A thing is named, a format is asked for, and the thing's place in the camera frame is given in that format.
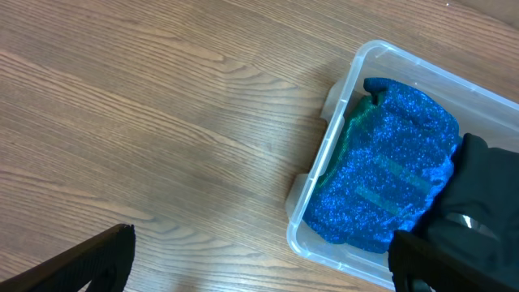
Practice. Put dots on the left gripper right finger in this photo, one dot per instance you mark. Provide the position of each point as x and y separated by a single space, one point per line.
411 258

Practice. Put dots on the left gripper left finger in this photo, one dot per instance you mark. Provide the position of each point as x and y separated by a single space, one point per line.
101 263

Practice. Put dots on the black garment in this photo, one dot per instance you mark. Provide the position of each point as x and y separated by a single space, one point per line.
474 218

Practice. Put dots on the blue sequin glitter cloth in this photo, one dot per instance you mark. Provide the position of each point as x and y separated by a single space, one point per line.
392 158

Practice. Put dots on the clear plastic storage bin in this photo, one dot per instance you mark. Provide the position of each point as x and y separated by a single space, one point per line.
477 110

